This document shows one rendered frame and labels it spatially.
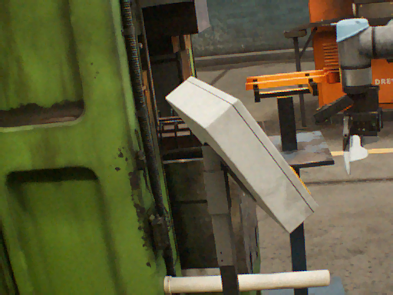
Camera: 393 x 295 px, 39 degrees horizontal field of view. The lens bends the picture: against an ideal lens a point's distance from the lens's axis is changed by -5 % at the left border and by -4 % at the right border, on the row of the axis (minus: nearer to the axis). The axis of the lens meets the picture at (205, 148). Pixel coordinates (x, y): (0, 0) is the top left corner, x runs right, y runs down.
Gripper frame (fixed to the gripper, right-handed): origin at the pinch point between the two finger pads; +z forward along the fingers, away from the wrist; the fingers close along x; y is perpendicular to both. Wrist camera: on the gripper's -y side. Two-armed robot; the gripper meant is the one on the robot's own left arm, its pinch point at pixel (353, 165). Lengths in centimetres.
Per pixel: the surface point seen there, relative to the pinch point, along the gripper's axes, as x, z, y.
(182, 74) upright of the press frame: 39, -17, -70
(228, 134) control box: -43.1, -20.8, -10.4
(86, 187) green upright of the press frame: -24, 0, -65
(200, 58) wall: 698, 77, -443
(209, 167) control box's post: -31.6, -10.0, -21.9
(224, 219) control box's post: -31.0, 2.0, -20.4
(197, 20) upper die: 11, -37, -45
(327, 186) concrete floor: 213, 93, -79
